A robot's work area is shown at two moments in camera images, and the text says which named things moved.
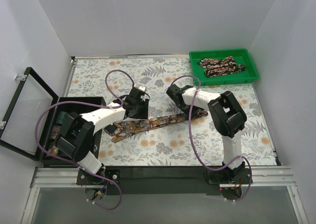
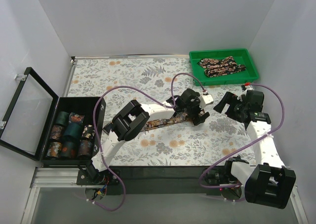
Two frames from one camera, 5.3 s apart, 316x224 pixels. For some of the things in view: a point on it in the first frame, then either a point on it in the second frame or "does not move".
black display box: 33,115 does not move
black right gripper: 187,109 to 230,106
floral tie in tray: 219,67 does not move
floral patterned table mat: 171,135 does not move
